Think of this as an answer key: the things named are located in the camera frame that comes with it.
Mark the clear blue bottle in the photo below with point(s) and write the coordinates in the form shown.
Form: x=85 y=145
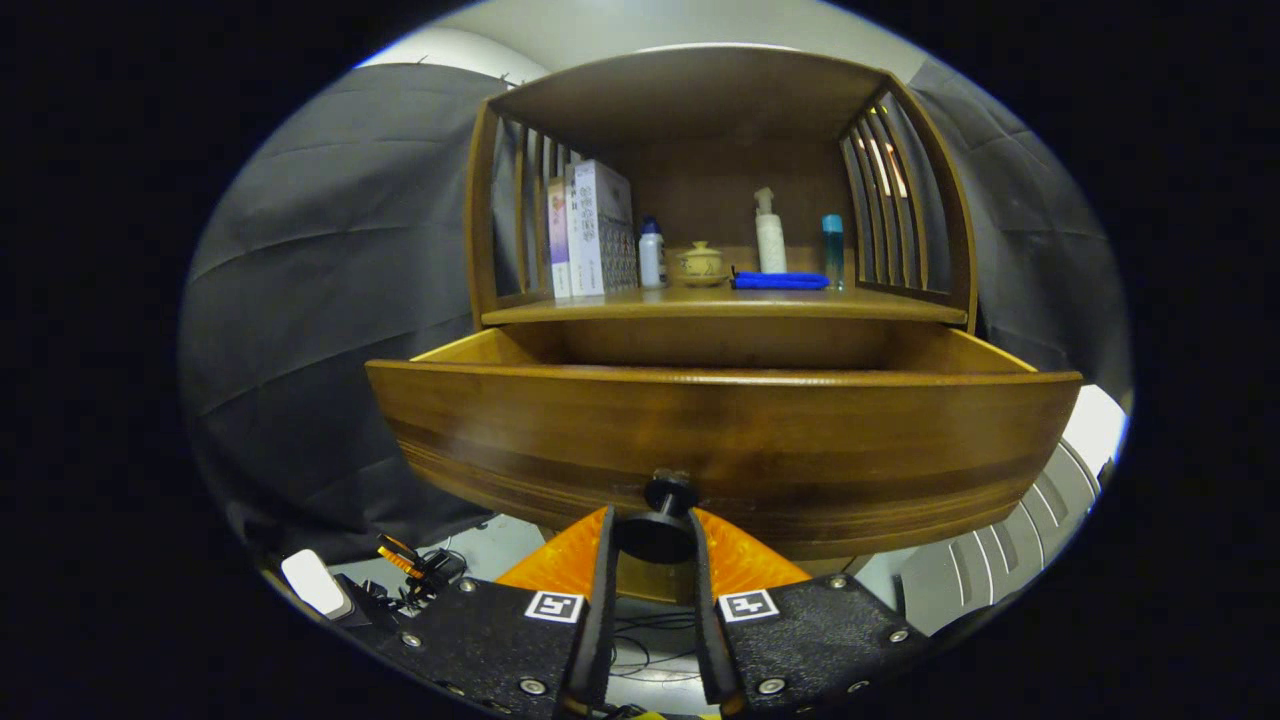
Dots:
x=833 y=250

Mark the yellow saucer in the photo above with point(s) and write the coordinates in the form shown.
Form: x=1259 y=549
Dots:
x=700 y=281

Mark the wooden cabinet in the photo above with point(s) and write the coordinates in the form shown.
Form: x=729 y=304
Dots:
x=700 y=100

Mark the thick white patterned book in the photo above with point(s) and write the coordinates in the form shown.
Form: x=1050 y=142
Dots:
x=600 y=230

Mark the wooden drawer with black knob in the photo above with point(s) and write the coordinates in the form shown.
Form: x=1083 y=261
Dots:
x=700 y=430

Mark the blue folded cloth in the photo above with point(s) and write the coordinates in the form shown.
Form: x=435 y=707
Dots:
x=780 y=281

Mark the wooden countertop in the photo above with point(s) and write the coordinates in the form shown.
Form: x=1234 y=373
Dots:
x=720 y=303

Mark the thin purple book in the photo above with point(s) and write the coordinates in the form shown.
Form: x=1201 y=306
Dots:
x=559 y=240

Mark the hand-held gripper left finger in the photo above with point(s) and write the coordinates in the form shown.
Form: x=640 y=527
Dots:
x=598 y=620

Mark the white pump bottle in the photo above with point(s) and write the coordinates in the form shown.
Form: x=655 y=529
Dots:
x=771 y=245

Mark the yellow lidded tea cup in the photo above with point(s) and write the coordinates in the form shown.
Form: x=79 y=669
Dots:
x=699 y=262

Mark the white bottle with blue cap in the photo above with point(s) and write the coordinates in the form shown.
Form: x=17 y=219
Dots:
x=651 y=260

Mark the white drawer unit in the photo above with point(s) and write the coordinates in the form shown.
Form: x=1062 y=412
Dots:
x=1000 y=570

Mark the white power adapter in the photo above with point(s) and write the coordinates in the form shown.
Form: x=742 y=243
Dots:
x=315 y=583

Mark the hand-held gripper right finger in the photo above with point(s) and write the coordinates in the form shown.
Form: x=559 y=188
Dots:
x=708 y=620

